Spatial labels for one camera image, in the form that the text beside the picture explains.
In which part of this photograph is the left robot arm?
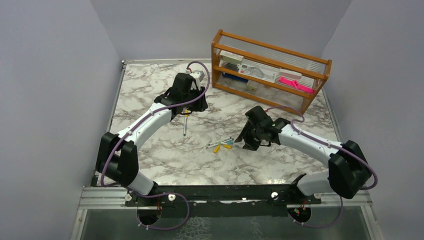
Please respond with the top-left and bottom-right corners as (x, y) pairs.
(95, 70), (208, 206)

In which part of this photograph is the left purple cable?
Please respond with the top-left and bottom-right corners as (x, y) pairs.
(99, 60), (212, 231)

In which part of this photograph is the small white box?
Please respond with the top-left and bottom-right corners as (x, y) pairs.
(246, 80), (259, 92)

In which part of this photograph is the blue flat box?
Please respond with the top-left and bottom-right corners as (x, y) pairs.
(221, 72), (248, 84)

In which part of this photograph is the purple cable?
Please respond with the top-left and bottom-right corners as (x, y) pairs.
(99, 60), (212, 231)
(264, 105), (379, 229)

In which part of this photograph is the white printed card package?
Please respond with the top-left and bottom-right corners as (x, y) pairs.
(237, 64), (277, 83)

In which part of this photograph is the orange wooden shelf rack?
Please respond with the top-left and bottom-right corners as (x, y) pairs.
(211, 29), (333, 114)

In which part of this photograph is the aluminium frame rail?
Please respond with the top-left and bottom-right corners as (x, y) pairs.
(78, 186), (373, 210)

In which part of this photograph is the white green box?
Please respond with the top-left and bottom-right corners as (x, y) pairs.
(219, 49), (244, 65)

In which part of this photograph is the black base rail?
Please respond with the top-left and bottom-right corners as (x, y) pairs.
(125, 184), (321, 218)

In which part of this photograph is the grey pen green end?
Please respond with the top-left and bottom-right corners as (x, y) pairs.
(206, 136), (233, 148)

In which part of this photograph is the pink plastic tool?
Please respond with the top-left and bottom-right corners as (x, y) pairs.
(278, 76), (315, 94)

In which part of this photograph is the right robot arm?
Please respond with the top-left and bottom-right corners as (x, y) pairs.
(235, 106), (378, 204)

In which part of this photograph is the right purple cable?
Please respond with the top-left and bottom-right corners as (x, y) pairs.
(264, 105), (379, 229)

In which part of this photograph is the grey pen teal end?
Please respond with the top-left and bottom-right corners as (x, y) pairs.
(206, 139), (234, 149)

